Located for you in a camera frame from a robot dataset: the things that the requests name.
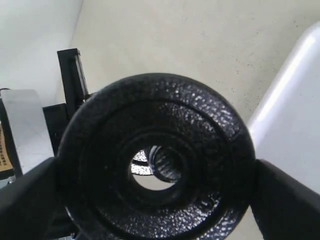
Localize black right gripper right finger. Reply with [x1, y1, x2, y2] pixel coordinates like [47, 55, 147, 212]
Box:
[250, 159, 320, 240]

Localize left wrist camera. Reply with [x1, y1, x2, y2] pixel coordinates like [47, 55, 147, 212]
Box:
[0, 89, 54, 178]

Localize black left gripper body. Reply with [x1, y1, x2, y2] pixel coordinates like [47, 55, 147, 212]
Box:
[41, 48, 98, 240]

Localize white plastic tray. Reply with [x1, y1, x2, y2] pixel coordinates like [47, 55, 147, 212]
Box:
[247, 22, 320, 193]

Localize black weight plate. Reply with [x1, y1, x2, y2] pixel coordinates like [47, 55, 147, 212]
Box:
[57, 73, 256, 240]

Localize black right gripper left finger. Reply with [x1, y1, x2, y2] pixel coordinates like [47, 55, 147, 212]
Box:
[0, 157, 63, 240]

